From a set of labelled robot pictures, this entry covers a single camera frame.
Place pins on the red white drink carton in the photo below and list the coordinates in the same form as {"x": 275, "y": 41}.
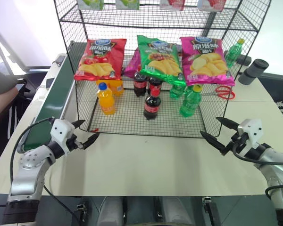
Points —
{"x": 211, "y": 4}
{"x": 173, "y": 4}

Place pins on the green conveyor belt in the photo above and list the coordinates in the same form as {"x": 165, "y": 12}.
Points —
{"x": 54, "y": 94}

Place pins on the green soda bottle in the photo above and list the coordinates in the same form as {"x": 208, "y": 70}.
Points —
{"x": 233, "y": 53}
{"x": 189, "y": 103}
{"x": 175, "y": 91}

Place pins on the green chips bag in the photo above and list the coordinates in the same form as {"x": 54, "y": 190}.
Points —
{"x": 159, "y": 58}

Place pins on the small red tag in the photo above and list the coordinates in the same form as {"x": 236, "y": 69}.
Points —
{"x": 95, "y": 129}

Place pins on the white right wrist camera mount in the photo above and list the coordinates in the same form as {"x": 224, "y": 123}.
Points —
{"x": 252, "y": 127}

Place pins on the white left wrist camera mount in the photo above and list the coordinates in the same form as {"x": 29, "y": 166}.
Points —
{"x": 60, "y": 128}

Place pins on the dark grey cylinder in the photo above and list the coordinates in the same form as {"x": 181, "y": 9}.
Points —
{"x": 258, "y": 67}
{"x": 247, "y": 78}

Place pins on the green drink carton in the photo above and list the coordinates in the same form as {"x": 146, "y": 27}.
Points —
{"x": 128, "y": 3}
{"x": 90, "y": 3}

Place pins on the large magenta chips bag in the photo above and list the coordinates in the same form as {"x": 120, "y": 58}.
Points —
{"x": 206, "y": 63}

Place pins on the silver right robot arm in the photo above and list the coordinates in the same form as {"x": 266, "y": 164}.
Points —
{"x": 274, "y": 160}

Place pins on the cola bottle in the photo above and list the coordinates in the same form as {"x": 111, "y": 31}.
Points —
{"x": 139, "y": 84}
{"x": 155, "y": 86}
{"x": 152, "y": 106}

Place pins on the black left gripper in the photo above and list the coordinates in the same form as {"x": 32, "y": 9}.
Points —
{"x": 74, "y": 142}

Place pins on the red chips bag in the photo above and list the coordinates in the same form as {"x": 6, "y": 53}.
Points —
{"x": 101, "y": 58}

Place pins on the orange soda bottle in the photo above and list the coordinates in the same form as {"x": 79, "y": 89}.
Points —
{"x": 116, "y": 88}
{"x": 106, "y": 101}

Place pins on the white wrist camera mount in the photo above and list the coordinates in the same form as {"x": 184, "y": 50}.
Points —
{"x": 252, "y": 127}
{"x": 60, "y": 128}

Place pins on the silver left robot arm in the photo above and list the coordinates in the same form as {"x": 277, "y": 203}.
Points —
{"x": 26, "y": 167}

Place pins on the red scissors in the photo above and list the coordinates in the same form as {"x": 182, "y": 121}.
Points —
{"x": 225, "y": 93}

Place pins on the black table clamp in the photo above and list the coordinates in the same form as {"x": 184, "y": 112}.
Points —
{"x": 208, "y": 209}
{"x": 80, "y": 213}

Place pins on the black cloth with white print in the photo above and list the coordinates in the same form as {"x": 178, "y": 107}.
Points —
{"x": 277, "y": 91}

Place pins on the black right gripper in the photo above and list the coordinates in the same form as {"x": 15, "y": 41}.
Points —
{"x": 238, "y": 141}

